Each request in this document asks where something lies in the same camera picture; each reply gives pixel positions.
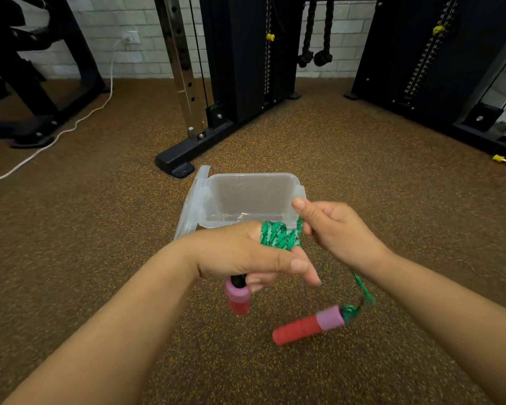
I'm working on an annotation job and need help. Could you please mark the person's right hand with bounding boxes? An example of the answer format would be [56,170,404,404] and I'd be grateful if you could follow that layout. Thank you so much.
[292,197,391,276]

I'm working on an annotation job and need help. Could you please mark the person's left hand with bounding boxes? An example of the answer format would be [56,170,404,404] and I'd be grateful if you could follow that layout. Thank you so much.
[192,221,322,294]

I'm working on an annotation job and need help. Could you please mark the green skipping rope red handles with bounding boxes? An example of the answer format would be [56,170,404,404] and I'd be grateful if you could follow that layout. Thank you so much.
[224,217,377,347]

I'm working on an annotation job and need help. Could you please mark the person's left forearm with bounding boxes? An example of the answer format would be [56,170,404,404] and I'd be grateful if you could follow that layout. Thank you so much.
[2,238,201,405]

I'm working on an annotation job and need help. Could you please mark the person's right forearm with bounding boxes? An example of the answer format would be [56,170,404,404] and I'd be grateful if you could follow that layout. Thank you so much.
[363,249,506,405]

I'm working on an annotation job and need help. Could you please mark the clear plastic storage box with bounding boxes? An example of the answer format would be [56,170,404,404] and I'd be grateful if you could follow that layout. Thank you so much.
[196,172,307,230]

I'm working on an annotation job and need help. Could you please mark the clear plastic box lid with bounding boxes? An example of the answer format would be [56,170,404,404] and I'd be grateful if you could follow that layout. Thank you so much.
[173,165,212,241]

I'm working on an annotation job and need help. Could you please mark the black weight stack machine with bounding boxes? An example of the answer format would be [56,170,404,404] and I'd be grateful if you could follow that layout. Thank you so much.
[344,0,506,166]

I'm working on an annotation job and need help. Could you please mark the black cable machine tower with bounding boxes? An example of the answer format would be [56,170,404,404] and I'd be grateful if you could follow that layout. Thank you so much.
[155,0,303,179]

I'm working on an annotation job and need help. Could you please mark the black braided rope attachment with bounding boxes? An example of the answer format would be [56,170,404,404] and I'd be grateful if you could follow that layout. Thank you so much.
[297,0,335,68]

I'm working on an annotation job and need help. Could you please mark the perforated steel upright post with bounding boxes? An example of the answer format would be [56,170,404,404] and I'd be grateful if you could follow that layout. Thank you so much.
[154,0,210,138]

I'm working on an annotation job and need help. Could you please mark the white power cable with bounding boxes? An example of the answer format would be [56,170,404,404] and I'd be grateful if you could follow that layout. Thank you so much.
[0,38,126,188]

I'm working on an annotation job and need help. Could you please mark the black exercise bench frame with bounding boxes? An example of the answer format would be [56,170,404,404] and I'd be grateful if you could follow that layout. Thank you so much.
[0,0,113,149]

